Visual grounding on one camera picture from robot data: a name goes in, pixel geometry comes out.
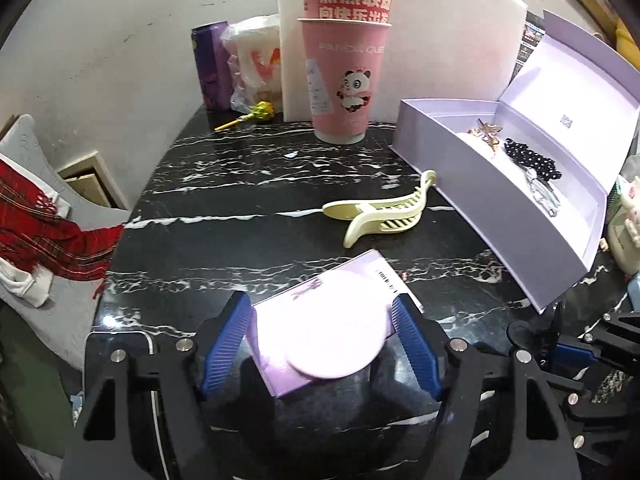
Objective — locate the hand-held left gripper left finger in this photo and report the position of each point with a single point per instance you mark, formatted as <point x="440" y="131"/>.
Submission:
<point x="227" y="345"/>

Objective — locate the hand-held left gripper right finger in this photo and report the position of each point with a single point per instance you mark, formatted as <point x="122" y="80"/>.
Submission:
<point x="415" y="350"/>

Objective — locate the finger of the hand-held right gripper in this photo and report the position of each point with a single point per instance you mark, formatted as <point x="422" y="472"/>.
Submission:
<point x="580" y="410"/>
<point x="575" y="351"/>

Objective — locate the small lavender carton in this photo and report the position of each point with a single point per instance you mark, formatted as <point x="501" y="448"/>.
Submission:
<point x="360" y="270"/>

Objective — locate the cream hair claw clip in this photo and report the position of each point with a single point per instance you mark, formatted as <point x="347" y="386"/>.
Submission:
<point x="350" y="210"/>

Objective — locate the gold hair claw clip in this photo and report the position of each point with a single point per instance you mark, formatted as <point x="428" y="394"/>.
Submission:
<point x="487" y="130"/>

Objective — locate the lavender gift box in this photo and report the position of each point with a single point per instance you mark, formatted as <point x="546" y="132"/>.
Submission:
<point x="550" y="100"/>

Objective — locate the grey chair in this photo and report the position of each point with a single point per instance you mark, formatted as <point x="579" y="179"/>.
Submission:
<point x="60" y="310"/>

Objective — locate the red plaid scarf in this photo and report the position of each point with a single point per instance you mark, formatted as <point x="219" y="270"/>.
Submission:
<point x="40" y="230"/>

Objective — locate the yellow green lollipop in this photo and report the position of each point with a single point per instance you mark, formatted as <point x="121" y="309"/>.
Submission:
<point x="262" y="112"/>

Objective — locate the purple drink can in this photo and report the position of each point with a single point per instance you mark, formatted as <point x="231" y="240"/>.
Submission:
<point x="210" y="70"/>

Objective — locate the pink paper cup panda print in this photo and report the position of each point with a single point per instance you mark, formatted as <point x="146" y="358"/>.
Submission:
<point x="345" y="80"/>

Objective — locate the white plastic bag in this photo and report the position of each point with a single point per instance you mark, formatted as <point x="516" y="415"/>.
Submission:
<point x="255" y="60"/>

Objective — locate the black snack bag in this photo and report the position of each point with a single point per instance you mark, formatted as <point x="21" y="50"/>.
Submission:
<point x="527" y="45"/>

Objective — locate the white foam board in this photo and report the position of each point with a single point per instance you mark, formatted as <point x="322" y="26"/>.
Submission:
<point x="450" y="35"/>

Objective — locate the beige wooden frame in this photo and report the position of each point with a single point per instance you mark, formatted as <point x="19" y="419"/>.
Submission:
<point x="90" y="180"/>

